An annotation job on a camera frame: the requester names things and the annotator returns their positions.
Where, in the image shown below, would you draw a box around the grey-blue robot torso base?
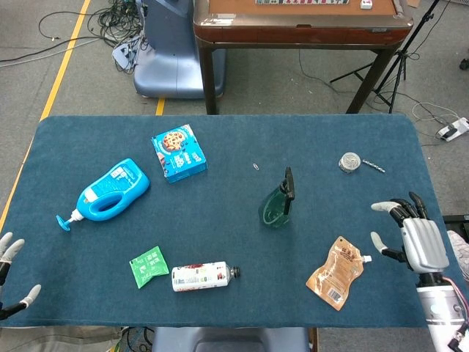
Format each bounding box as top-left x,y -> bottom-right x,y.
151,326 -> 311,352

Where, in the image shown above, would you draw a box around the blue cookie box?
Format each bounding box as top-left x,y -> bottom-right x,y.
151,123 -> 209,184

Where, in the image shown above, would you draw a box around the white power strip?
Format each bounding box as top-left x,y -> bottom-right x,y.
435,117 -> 469,142

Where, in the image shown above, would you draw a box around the white bottle with black cap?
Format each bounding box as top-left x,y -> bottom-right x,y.
171,261 -> 242,293

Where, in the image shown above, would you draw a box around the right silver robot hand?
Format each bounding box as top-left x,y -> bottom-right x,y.
370,191 -> 451,287

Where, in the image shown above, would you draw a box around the pink arm cable bundle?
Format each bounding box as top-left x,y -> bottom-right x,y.
441,277 -> 469,348

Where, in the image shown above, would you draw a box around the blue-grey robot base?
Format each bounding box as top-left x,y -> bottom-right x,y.
133,0 -> 226,100

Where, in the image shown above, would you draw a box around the blue pump detergent bottle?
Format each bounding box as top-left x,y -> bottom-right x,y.
56,158 -> 152,232

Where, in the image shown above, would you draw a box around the grey power strip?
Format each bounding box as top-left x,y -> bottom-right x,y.
111,35 -> 142,70

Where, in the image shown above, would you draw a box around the black cable tangle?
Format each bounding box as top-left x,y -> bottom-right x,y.
38,0 -> 147,74

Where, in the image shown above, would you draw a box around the black cables under table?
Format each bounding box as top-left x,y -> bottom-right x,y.
117,326 -> 157,352

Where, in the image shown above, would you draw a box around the green transparent spray bottle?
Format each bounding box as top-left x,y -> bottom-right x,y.
258,166 -> 296,230

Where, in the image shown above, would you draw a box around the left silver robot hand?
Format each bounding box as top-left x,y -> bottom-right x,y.
0,231 -> 42,320

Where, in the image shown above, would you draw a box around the blue table cloth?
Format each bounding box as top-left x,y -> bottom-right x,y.
0,114 -> 454,329

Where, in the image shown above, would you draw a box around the black box on floor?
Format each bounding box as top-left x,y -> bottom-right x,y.
442,214 -> 469,234

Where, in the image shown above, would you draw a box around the orange spout pouch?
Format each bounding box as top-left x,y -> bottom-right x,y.
306,235 -> 373,312

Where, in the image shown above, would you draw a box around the grey floor cable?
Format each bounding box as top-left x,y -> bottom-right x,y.
0,36 -> 103,69

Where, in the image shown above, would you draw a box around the metal drill bit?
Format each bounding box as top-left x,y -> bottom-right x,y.
361,158 -> 386,174

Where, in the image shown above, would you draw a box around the green sachet packet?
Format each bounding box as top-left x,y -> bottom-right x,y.
128,245 -> 170,290

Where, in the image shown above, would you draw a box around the white floor cable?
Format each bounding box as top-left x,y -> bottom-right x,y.
412,101 -> 461,128

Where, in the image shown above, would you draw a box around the row of mahjong tiles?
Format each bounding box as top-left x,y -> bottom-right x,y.
255,0 -> 350,6

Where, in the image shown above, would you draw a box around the beige fabric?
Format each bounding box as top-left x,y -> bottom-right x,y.
0,325 -> 122,352

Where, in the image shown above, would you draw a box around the black tripod stand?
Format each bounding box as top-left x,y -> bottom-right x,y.
329,0 -> 444,114

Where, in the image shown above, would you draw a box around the brown mahjong table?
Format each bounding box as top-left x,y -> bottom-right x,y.
193,0 -> 414,115

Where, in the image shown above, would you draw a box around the white pink sneaker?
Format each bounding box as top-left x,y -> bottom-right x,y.
446,230 -> 469,282

